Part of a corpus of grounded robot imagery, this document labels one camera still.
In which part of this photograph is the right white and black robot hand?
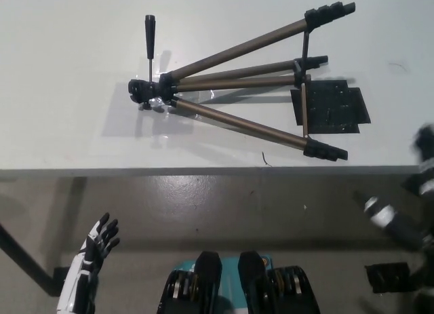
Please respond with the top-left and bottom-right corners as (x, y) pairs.
(352, 123), (434, 257)

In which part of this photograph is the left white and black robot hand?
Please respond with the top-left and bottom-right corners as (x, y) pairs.
(78, 212), (121, 275)

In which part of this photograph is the black and bronze camera tripod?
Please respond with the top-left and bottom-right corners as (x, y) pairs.
(127, 1), (357, 163)

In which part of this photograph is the black slanted table leg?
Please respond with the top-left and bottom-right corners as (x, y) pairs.
(0, 222), (64, 298)

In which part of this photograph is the clear tape patch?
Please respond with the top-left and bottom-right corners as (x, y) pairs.
(102, 79), (218, 139)

